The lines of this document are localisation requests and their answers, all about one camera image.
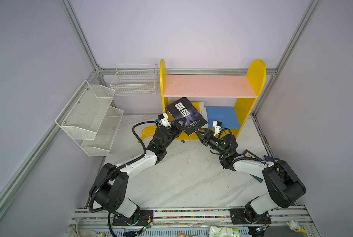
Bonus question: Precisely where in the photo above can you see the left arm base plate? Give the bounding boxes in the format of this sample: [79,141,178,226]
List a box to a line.
[110,209,154,226]

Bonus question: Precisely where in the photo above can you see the black corrugated cable left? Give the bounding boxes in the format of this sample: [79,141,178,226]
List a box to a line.
[88,120,159,237]

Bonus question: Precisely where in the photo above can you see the white wire basket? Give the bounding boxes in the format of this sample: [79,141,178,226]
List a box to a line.
[110,64,159,96]

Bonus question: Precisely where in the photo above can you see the blue book yellow label near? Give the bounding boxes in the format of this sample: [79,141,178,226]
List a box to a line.
[242,150,263,183]

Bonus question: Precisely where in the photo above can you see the white green carton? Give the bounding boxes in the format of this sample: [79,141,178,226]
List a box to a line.
[209,226,240,237]

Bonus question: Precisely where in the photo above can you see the white mesh two-tier rack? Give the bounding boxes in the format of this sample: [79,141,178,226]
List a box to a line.
[55,81,124,157]

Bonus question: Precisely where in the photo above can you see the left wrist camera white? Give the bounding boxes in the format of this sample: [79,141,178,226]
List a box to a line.
[156,113,171,127]

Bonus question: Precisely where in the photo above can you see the blue book yellow label far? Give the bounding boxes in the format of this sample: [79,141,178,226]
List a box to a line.
[264,155,279,163]

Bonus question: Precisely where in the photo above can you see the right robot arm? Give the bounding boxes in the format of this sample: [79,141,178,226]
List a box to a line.
[195,128,307,224]

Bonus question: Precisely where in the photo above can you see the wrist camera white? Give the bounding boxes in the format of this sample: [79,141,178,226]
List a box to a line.
[213,120,222,136]
[156,113,171,127]

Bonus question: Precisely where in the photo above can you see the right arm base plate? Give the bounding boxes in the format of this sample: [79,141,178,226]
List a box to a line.
[229,208,271,225]

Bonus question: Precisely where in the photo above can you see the white cloth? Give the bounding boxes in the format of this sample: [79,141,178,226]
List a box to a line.
[66,227,105,237]

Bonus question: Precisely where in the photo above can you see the aluminium front rail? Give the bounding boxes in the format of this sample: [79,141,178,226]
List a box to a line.
[69,205,320,237]

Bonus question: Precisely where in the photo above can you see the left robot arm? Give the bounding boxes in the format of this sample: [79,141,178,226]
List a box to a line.
[88,118,186,218]

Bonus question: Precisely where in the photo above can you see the small toy figure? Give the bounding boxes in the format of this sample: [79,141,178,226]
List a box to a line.
[286,220,307,233]

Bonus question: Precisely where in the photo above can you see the yellow banana bunch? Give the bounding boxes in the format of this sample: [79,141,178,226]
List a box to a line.
[141,126,157,140]

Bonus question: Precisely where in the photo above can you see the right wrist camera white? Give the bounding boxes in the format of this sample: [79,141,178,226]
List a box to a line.
[213,120,222,136]

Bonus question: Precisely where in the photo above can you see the blue book yellow label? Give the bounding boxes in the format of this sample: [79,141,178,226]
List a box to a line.
[242,150,263,183]
[264,155,279,163]

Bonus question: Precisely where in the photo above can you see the yellow pink blue bookshelf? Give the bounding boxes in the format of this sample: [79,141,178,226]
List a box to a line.
[159,59,266,137]

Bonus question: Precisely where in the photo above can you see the white Chokladfabriken book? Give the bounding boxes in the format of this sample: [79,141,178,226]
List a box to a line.
[199,102,209,128]

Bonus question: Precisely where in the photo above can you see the black book white characters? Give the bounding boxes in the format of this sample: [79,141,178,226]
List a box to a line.
[166,97,208,136]

